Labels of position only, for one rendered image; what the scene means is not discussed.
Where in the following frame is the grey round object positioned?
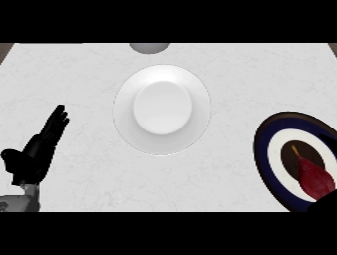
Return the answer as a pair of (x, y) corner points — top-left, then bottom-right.
(128, 43), (171, 55)

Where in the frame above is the navy and white ringed plate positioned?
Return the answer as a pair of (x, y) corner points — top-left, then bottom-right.
(252, 111), (337, 213)

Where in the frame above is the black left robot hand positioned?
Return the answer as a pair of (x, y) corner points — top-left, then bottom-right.
(0, 104), (72, 187)

